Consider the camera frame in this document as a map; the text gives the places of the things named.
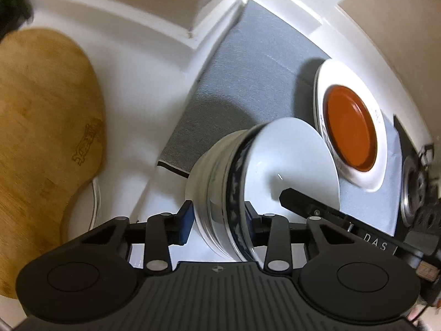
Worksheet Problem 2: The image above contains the light blue striped bowl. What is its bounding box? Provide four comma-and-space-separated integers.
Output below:
206, 134, 242, 263

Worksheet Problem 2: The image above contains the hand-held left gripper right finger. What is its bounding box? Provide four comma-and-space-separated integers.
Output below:
243, 202, 346, 274

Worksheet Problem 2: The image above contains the white square floral plate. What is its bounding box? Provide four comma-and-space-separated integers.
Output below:
315, 58, 388, 192
312, 60, 341, 180

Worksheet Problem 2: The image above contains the white bowl with blue pattern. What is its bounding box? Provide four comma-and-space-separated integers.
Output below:
225, 117, 341, 263

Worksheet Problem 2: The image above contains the orange round plate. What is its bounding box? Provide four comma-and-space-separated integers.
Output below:
324, 84, 378, 173

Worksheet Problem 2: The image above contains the black pot support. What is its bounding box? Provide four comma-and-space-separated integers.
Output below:
418, 143, 441, 169

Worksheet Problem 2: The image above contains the black gas stove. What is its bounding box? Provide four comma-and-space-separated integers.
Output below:
394, 114, 441, 230

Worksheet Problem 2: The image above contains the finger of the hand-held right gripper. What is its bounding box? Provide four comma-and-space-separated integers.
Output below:
279, 188, 353, 235

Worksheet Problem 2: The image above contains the grey table mat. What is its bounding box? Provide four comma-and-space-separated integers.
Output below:
157, 0, 404, 237

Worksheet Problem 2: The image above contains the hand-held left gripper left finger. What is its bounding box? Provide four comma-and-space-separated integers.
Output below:
81, 200, 194, 275

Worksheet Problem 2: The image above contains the wooden cutting board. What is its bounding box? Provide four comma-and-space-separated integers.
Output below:
0, 28, 107, 299

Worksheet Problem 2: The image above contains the steel stove burner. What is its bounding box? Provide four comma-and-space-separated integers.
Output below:
400, 154, 429, 226

